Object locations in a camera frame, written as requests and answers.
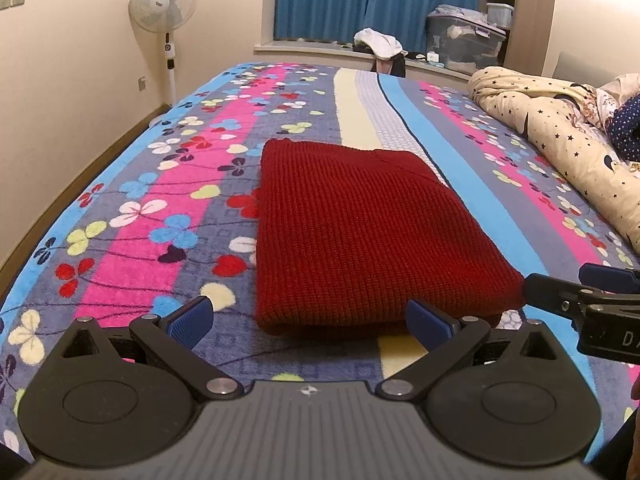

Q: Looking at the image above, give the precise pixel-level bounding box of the cream star print duvet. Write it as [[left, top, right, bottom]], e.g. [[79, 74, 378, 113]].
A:
[[467, 66, 640, 253]]

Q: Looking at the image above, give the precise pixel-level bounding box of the large clear storage bin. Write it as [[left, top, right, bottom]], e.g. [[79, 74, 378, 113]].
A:
[[426, 5, 509, 74]]

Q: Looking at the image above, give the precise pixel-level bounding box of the dark cloth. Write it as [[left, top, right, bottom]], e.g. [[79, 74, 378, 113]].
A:
[[372, 55, 407, 79]]

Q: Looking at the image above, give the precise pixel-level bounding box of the small clear lidded container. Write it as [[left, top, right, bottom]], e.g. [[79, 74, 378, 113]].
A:
[[486, 2, 515, 30]]

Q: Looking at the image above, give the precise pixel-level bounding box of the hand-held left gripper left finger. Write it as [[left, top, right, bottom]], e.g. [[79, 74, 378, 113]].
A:
[[61, 296, 244, 402]]

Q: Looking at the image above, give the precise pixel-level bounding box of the white clothes pile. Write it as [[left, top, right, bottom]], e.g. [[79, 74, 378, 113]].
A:
[[353, 27, 409, 59]]

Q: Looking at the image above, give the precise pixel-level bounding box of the navy dotted cloth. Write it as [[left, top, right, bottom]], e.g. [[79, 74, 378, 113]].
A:
[[605, 94, 640, 157]]

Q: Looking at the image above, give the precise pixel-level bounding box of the blue curtain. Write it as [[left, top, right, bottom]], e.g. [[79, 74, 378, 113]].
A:
[[274, 0, 483, 53]]

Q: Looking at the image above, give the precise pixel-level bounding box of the white standing fan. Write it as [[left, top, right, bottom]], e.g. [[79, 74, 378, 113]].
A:
[[127, 0, 198, 128]]

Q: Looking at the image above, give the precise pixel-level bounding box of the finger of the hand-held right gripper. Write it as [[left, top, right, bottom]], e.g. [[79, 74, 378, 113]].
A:
[[521, 273, 601, 322], [579, 262, 640, 295]]

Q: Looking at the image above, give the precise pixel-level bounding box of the red knit sweater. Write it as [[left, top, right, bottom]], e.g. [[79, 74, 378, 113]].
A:
[[255, 137, 526, 338]]

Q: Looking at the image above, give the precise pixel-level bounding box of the window sill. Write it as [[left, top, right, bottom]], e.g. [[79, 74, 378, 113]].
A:
[[253, 39, 472, 80]]

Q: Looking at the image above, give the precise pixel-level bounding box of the pink floral pillow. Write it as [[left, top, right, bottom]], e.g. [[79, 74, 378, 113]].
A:
[[582, 74, 640, 127]]

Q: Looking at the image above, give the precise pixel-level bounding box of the wooden shelf unit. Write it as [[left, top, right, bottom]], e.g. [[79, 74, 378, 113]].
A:
[[477, 0, 559, 69]]

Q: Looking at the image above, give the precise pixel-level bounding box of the floral striped blanket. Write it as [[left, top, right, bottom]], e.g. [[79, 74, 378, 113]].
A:
[[0, 62, 640, 466]]

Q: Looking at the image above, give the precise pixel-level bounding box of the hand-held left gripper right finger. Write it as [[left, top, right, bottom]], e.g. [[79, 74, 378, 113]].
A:
[[375, 300, 562, 402]]

